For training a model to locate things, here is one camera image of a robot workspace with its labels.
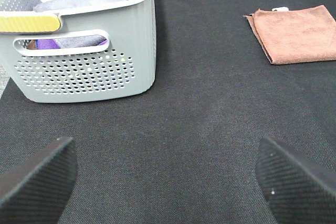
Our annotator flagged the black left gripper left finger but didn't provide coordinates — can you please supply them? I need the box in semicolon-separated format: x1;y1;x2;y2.
1;137;77;223

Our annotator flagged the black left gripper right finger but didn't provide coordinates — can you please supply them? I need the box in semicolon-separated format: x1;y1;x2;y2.
255;136;335;223

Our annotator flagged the brown towel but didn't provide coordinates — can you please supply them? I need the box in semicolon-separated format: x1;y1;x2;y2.
245;5;335;65

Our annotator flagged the black table mat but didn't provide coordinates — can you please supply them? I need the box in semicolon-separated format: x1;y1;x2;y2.
1;0;335;223

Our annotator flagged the purple towel in basket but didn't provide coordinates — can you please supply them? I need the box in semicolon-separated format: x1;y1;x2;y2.
29;36;107;50

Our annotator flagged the grey perforated laundry basket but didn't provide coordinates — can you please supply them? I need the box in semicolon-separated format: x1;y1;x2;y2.
1;0;156;103

